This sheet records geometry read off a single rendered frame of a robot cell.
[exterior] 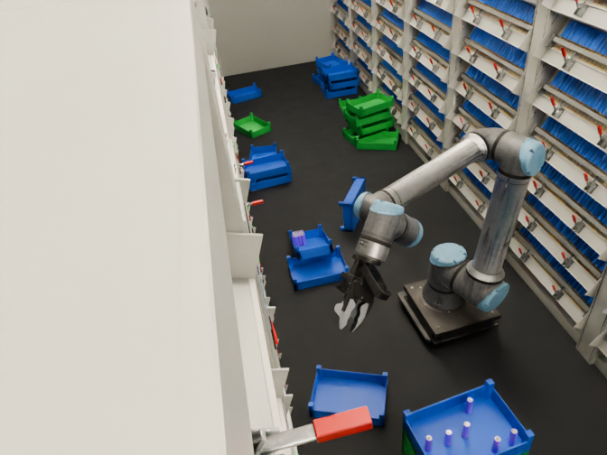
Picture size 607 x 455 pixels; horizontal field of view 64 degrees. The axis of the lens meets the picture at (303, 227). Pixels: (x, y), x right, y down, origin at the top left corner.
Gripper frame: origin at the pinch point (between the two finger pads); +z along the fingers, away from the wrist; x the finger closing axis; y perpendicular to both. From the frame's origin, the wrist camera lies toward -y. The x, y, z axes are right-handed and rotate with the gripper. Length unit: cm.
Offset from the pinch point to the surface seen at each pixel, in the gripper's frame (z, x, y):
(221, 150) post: -25, 78, -68
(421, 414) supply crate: 19.5, -33.4, -6.6
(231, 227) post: -19, 74, -65
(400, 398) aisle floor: 31, -69, 33
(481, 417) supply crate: 14, -48, -16
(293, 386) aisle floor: 44, -38, 64
